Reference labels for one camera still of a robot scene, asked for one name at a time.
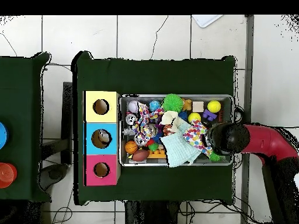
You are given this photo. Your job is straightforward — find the colourful dotted cloth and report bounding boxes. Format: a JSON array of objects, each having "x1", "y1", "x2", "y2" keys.
[
  {"x1": 182, "y1": 119, "x2": 214, "y2": 158},
  {"x1": 131, "y1": 101, "x2": 151, "y2": 144}
]

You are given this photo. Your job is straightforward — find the cream knitted cloth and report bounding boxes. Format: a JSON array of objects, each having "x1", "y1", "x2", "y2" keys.
[{"x1": 159, "y1": 110, "x2": 187, "y2": 134}]

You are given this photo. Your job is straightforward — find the clear plastic ball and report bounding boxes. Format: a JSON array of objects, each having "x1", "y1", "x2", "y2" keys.
[{"x1": 97, "y1": 129, "x2": 111, "y2": 144}]

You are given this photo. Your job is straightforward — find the wooden box with three holes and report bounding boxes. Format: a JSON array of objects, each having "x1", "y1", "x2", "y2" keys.
[{"x1": 83, "y1": 90, "x2": 121, "y2": 187}]

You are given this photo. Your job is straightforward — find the silver mesh bin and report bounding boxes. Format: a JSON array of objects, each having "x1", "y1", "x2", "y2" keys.
[{"x1": 118, "y1": 94, "x2": 235, "y2": 167}]

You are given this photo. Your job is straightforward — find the blue globe ball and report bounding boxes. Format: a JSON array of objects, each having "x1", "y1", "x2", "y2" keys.
[{"x1": 148, "y1": 100, "x2": 162, "y2": 112}]

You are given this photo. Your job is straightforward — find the white baseball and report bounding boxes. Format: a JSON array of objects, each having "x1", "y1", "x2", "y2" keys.
[{"x1": 127, "y1": 100, "x2": 140, "y2": 114}]

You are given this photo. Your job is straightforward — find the orange toy basketball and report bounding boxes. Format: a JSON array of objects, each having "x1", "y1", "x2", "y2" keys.
[{"x1": 124, "y1": 140, "x2": 138, "y2": 155}]

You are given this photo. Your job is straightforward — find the green spiky rubber ball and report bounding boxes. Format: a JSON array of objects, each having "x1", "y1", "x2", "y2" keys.
[{"x1": 162, "y1": 93, "x2": 185, "y2": 113}]

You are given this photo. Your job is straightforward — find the brown toy football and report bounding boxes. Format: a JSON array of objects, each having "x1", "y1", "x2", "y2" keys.
[{"x1": 131, "y1": 149, "x2": 150, "y2": 162}]

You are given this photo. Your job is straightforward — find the mint green knitted cloth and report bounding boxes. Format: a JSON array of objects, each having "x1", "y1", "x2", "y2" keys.
[{"x1": 159, "y1": 122, "x2": 202, "y2": 168}]

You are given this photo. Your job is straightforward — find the dark green table cloth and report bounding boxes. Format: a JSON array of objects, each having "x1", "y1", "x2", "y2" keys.
[{"x1": 72, "y1": 50, "x2": 237, "y2": 206}]

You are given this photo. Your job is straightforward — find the green spiky ball with eyes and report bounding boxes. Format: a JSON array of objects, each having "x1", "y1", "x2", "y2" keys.
[{"x1": 208, "y1": 151, "x2": 221, "y2": 162}]

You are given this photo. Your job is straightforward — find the black floor stand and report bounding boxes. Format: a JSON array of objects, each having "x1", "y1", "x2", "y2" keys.
[{"x1": 38, "y1": 81, "x2": 74, "y2": 191}]

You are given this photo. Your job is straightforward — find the white tray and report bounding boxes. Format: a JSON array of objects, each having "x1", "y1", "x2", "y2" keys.
[{"x1": 191, "y1": 15, "x2": 224, "y2": 29}]

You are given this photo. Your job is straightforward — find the small green covered table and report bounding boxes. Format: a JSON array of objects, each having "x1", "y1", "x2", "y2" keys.
[{"x1": 0, "y1": 51, "x2": 53, "y2": 203}]

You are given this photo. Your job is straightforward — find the blue cup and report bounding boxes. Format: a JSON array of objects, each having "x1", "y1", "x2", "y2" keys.
[{"x1": 0, "y1": 121, "x2": 9, "y2": 150}]

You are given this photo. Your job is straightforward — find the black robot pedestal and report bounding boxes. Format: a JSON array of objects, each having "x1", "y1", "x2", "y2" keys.
[{"x1": 124, "y1": 200, "x2": 180, "y2": 224}]

